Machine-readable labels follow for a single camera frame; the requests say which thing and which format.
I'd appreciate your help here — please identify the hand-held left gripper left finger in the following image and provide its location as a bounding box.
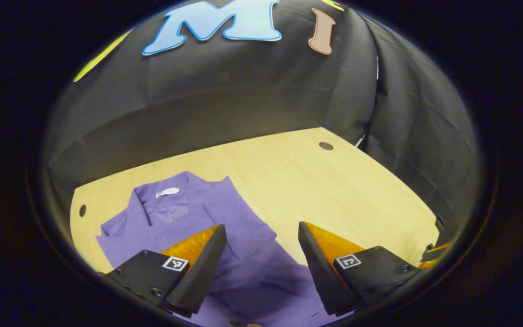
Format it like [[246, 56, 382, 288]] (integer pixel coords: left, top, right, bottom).
[[97, 223, 227, 318]]

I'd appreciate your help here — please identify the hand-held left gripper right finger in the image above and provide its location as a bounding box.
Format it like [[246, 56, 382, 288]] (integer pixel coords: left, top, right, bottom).
[[298, 221, 425, 317]]

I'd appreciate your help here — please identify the purple button-up shirt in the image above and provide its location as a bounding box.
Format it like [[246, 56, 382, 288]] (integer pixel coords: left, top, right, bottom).
[[96, 171, 357, 327]]

